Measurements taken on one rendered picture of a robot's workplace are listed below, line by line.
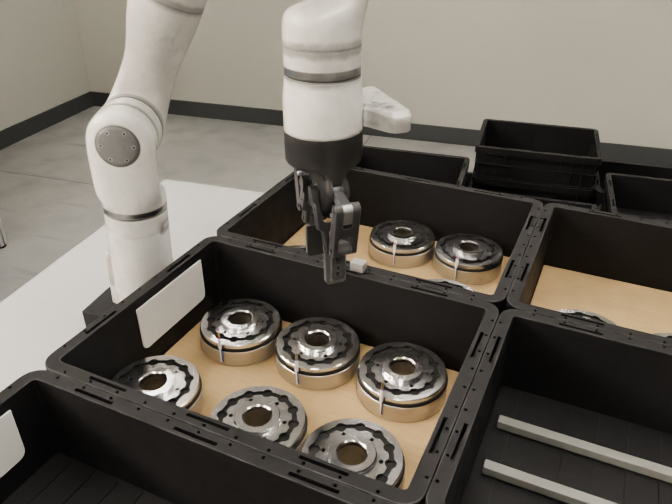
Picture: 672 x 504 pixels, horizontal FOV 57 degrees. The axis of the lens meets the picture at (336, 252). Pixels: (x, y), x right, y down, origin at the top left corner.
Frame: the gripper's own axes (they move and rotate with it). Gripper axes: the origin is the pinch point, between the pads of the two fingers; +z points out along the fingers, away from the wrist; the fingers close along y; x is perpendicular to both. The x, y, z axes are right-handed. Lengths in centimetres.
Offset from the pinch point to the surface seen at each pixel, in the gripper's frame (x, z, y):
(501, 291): 20.6, 7.4, 3.5
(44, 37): -50, 48, -385
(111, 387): -23.2, 7.2, 4.6
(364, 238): 17.4, 17.4, -30.2
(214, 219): -2, 30, -71
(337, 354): 1.5, 14.2, -0.3
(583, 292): 41.2, 17.4, -4.3
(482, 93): 181, 70, -248
